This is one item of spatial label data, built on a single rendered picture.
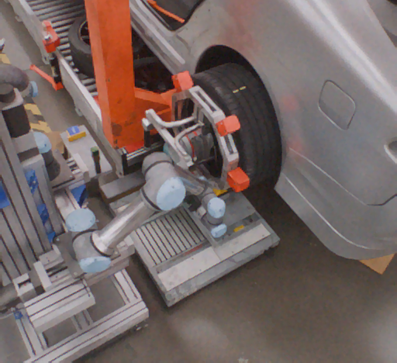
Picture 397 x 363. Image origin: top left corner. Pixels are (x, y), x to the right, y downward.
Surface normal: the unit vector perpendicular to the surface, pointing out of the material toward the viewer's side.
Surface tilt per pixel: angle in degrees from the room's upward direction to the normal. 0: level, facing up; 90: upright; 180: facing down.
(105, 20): 90
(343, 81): 81
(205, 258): 0
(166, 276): 0
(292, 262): 0
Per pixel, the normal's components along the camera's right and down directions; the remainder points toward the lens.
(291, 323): 0.06, -0.64
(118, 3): 0.53, 0.67
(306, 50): -0.83, 0.28
